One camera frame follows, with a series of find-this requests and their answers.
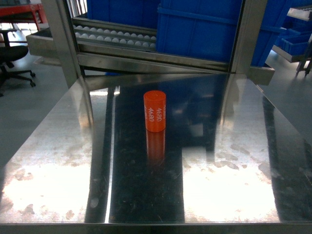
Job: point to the black office chair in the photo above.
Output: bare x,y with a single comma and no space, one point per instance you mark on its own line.
9,54

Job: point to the blue bins on right shelf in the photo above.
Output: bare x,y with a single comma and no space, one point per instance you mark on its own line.
298,29

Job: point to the large blue plastic crate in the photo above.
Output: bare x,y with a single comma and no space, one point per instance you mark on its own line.
205,29

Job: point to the orange cylindrical capacitor 4680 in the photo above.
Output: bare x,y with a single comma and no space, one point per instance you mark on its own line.
155,110

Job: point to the red metal table frame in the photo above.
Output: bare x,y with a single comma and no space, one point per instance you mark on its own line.
22,11

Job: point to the stainless steel roller rack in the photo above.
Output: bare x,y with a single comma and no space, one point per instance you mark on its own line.
80,44

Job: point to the blue crate behind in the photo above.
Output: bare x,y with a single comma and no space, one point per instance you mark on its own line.
142,13

